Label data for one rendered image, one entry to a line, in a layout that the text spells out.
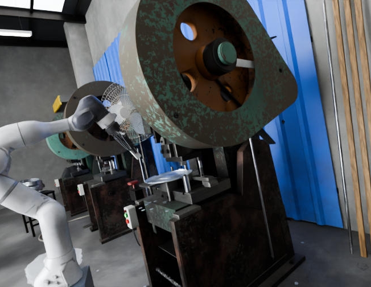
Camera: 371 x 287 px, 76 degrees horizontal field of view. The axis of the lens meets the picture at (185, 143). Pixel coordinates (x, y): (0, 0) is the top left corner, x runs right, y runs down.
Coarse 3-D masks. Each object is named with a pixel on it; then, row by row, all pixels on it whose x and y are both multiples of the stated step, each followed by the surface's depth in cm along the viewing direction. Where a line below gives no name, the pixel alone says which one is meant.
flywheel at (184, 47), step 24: (192, 24) 112; (216, 24) 120; (192, 48) 110; (216, 48) 103; (240, 48) 129; (192, 72) 109; (216, 72) 107; (240, 72) 127; (216, 96) 116; (240, 96) 126
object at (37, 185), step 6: (24, 180) 359; (30, 180) 363; (36, 180) 364; (30, 186) 364; (36, 186) 347; (42, 186) 354; (42, 192) 359; (48, 192) 351; (54, 192) 357; (54, 198) 356; (24, 216) 357; (24, 222) 356; (30, 222) 331
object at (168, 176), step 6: (162, 174) 155; (168, 174) 147; (174, 174) 143; (180, 174) 142; (186, 174) 138; (150, 180) 144; (156, 180) 140; (162, 180) 136; (168, 180) 129; (174, 180) 130
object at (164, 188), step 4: (176, 180) 141; (140, 184) 137; (144, 184) 135; (148, 184) 132; (152, 184) 130; (156, 184) 131; (160, 184) 143; (164, 184) 139; (168, 184) 137; (172, 184) 139; (176, 184) 140; (160, 188) 144; (164, 188) 140; (168, 188) 137; (172, 188) 139; (176, 188) 140; (164, 192) 141; (168, 192) 137; (164, 196) 142; (168, 196) 138; (172, 196) 138; (168, 200) 139
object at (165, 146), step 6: (162, 138) 147; (162, 144) 148; (168, 144) 139; (174, 144) 139; (162, 150) 145; (168, 150) 140; (174, 150) 141; (180, 150) 141; (186, 150) 143; (192, 150) 146; (168, 156) 141; (174, 156) 141; (180, 156) 140
